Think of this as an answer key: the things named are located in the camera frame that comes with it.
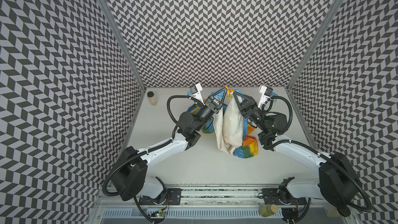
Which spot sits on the tan-lid jar on rail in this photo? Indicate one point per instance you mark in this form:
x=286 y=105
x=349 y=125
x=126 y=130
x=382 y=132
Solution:
x=268 y=210

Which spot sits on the rainbow coloured jacket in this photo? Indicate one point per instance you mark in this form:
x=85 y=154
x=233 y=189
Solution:
x=232 y=131

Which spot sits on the aluminium front rail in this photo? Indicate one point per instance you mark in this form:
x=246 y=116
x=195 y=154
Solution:
x=221 y=195

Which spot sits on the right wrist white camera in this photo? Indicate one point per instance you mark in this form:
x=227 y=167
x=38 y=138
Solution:
x=266 y=94

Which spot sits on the black-lid jar back left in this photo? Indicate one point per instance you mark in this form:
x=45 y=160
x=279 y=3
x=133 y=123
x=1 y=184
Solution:
x=152 y=98

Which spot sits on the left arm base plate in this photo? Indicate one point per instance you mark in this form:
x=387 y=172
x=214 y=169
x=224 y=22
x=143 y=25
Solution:
x=171 y=196

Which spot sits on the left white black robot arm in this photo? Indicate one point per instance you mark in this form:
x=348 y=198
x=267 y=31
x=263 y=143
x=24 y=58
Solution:
x=128 y=177

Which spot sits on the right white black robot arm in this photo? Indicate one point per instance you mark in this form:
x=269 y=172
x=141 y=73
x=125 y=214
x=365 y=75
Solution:
x=336 y=181

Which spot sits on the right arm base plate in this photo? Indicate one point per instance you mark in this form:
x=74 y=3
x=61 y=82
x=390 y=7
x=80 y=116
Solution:
x=280 y=197

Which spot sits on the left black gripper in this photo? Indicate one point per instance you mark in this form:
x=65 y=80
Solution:
x=212 y=104

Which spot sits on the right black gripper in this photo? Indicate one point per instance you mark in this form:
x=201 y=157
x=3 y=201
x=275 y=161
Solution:
x=241 y=106

